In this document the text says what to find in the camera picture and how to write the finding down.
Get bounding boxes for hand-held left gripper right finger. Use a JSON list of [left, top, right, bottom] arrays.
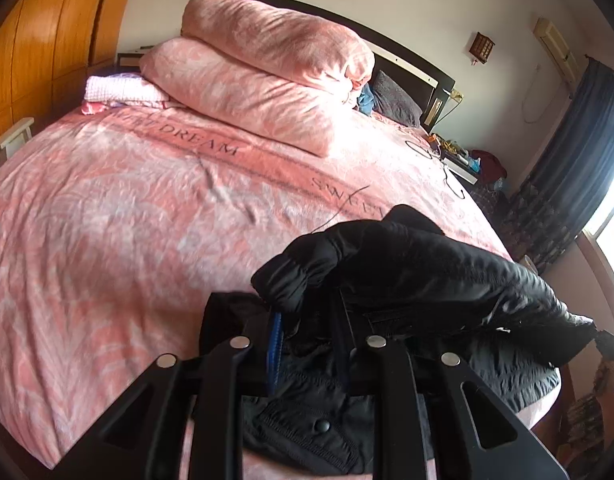
[[337, 287, 570, 480]]

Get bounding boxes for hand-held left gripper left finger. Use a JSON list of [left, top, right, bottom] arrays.
[[54, 310, 288, 480]]

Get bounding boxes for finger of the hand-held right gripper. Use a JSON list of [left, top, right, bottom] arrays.
[[593, 327, 614, 363]]

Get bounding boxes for black pants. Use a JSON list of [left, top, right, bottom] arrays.
[[199, 205, 600, 478]]

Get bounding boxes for window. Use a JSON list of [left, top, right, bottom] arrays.
[[582, 160, 614, 286]]

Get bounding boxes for dark blue curtain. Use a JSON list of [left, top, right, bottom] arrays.
[[502, 55, 614, 268]]

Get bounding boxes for bed with pink bedspread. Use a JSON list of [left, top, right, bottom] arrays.
[[0, 100, 562, 480]]

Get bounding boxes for red cloth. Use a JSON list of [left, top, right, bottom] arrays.
[[469, 149, 508, 181]]

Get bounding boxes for cluttered nightstand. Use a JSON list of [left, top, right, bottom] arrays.
[[432, 132, 482, 186]]

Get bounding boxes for lower pink pillow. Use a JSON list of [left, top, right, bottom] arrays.
[[138, 37, 360, 157]]

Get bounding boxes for pink pillow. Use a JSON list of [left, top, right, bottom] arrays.
[[181, 0, 376, 106], [138, 37, 360, 157]]

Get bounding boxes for blue cloth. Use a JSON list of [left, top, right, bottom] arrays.
[[356, 82, 378, 115]]

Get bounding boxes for grey pillow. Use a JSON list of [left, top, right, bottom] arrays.
[[371, 70, 424, 127]]

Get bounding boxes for dark bed headboard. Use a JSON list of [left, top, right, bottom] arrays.
[[217, 0, 456, 128]]

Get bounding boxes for white knitted blanket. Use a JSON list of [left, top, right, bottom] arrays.
[[83, 74, 170, 107]]

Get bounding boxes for upper pink pillow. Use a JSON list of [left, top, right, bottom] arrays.
[[181, 0, 376, 106]]

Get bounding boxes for dark nightstand with white top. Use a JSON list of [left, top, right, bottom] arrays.
[[117, 45, 155, 71]]

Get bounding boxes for white wooden stool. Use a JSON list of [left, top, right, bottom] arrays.
[[0, 117, 35, 163]]

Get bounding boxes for wooden wardrobe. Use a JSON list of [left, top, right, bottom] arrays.
[[0, 0, 142, 171]]

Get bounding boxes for black cable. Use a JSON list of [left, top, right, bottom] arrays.
[[405, 139, 468, 200]]

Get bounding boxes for wall air conditioner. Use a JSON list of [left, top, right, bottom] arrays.
[[533, 16, 580, 98]]

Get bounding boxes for wooden wall ornament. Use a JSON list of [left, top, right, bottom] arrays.
[[469, 31, 495, 63]]

